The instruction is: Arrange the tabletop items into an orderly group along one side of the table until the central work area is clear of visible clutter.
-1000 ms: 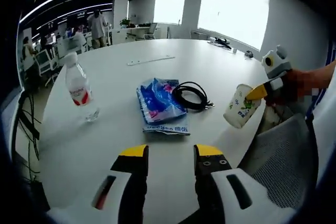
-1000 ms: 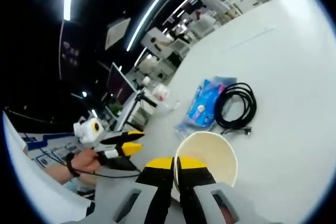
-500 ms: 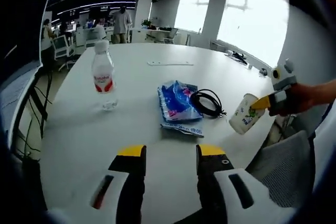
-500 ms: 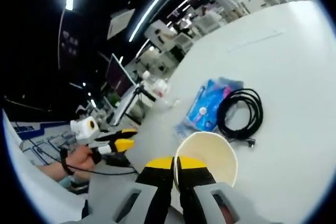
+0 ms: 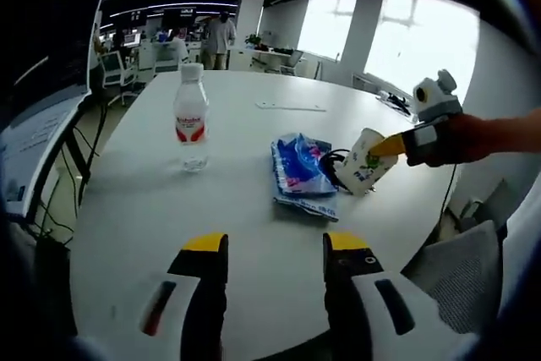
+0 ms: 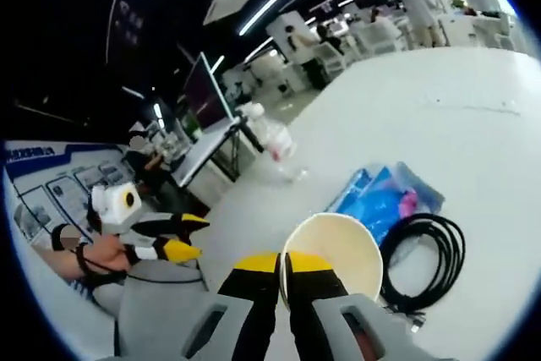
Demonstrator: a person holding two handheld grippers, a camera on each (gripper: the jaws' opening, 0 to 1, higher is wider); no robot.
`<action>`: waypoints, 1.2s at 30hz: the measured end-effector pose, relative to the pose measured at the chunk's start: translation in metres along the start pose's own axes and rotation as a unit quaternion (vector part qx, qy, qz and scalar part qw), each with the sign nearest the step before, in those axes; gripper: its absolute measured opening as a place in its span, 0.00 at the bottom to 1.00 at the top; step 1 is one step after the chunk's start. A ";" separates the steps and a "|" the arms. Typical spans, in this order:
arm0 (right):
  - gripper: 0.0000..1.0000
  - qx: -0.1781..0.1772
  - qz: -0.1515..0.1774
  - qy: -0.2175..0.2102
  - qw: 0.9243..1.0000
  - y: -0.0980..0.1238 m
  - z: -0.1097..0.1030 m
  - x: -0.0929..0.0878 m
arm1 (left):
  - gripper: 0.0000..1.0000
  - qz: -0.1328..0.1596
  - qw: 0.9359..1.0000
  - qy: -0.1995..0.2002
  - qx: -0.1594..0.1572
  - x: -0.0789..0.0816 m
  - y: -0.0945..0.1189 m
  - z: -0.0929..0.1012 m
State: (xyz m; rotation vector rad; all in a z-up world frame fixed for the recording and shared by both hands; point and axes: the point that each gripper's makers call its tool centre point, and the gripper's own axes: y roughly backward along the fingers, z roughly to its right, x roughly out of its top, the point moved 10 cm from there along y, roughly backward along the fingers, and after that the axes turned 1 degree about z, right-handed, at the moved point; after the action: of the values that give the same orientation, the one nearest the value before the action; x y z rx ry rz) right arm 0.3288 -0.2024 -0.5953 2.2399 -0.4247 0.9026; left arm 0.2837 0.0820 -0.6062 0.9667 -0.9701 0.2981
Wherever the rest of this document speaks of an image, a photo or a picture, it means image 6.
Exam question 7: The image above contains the white table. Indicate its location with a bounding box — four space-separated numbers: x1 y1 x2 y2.
172 46 541 361

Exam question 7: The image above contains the ceiling air conditioner unit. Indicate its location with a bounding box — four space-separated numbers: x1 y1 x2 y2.
202 0 261 26

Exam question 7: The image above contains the white paper cup green print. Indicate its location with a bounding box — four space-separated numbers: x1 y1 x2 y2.
281 211 384 309

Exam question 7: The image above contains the potted green plant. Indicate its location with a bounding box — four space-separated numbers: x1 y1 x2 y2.
450 0 478 15

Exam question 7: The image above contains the black laptop stand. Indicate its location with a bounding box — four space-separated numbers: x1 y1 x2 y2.
210 115 271 184

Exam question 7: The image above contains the blue tissue packet pink end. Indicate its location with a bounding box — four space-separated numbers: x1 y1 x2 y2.
327 166 419 248

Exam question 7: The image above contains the silver open laptop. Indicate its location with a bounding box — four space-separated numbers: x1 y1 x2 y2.
168 51 240 189

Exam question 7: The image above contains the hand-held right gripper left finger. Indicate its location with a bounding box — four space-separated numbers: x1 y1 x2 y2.
168 250 282 361

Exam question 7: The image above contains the grey chair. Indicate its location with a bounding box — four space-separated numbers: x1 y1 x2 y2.
92 259 212 361

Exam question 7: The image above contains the person's left hand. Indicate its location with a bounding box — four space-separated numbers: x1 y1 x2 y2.
78 232 136 273

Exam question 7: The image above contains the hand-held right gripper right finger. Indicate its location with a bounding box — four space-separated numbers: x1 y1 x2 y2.
285 250 422 361

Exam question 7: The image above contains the black cable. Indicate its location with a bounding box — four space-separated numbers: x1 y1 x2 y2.
380 213 467 335

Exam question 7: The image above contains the white office chair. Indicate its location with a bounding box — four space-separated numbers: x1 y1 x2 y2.
314 41 348 75

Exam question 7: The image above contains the clear plastic water bottle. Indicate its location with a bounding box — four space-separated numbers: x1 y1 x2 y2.
243 102 309 184

